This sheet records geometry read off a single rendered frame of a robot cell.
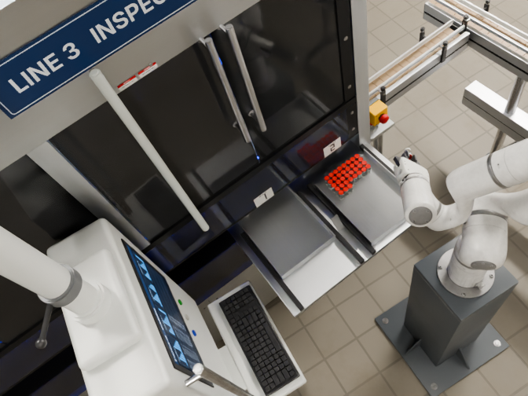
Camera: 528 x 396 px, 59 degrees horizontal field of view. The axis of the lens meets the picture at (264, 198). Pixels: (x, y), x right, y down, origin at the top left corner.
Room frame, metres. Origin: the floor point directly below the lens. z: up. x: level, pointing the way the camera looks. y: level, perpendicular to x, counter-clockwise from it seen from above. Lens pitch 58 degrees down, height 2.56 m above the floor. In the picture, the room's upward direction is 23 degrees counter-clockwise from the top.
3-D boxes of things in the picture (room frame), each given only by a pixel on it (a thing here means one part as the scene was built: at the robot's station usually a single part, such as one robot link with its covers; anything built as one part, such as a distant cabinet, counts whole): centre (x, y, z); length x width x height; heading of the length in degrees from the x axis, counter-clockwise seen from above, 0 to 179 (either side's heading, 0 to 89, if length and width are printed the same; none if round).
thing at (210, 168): (0.93, 0.19, 1.50); 0.47 x 0.01 x 0.59; 106
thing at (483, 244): (0.42, -0.54, 1.16); 0.19 x 0.12 x 0.24; 146
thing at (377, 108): (1.15, -0.56, 0.99); 0.08 x 0.07 x 0.07; 16
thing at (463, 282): (0.45, -0.56, 0.95); 0.19 x 0.19 x 0.18
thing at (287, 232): (0.88, -0.02, 0.90); 0.34 x 0.26 x 0.04; 16
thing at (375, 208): (0.87, -0.38, 0.90); 0.34 x 0.26 x 0.04; 15
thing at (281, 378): (0.54, 0.23, 0.82); 0.40 x 0.14 x 0.02; 9
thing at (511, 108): (1.17, -1.29, 0.46); 0.09 x 0.09 x 0.77; 16
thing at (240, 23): (1.05, -0.24, 1.50); 0.43 x 0.01 x 0.59; 106
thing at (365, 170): (0.95, -0.36, 0.90); 0.18 x 0.02 x 0.05; 105
